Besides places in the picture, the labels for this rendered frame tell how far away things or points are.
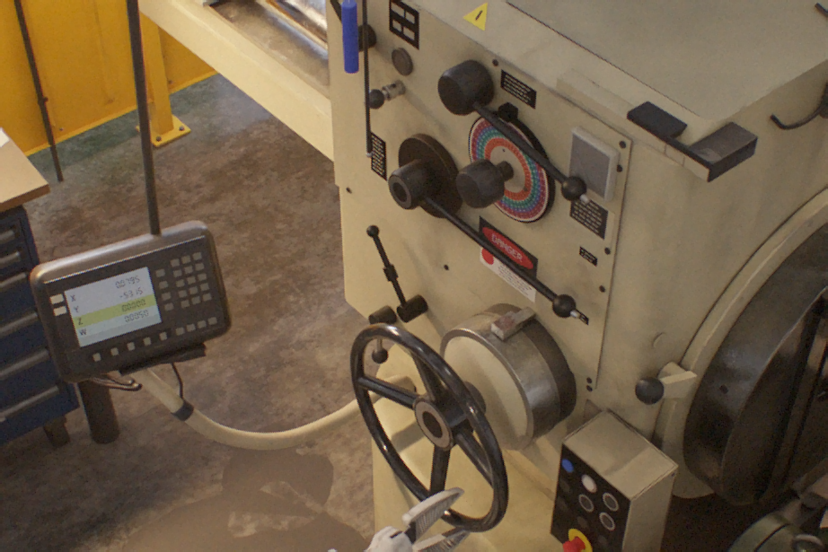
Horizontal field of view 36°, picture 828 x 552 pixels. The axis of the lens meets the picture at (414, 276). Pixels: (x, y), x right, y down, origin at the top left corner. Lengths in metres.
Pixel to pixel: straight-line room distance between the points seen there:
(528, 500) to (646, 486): 0.92
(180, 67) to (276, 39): 1.75
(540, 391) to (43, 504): 1.99
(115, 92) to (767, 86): 3.25
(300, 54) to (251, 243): 1.43
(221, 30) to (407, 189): 1.21
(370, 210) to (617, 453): 0.67
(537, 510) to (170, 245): 1.00
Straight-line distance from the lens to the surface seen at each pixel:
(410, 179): 2.03
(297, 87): 2.92
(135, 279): 2.40
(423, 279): 2.29
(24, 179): 3.18
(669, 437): 2.08
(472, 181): 1.84
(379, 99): 2.03
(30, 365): 3.47
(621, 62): 1.76
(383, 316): 2.42
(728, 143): 1.66
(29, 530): 3.66
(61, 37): 4.48
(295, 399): 3.82
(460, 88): 1.84
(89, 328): 2.41
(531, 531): 2.78
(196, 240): 2.39
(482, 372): 2.03
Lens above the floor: 2.86
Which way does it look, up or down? 43 degrees down
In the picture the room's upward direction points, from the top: straight up
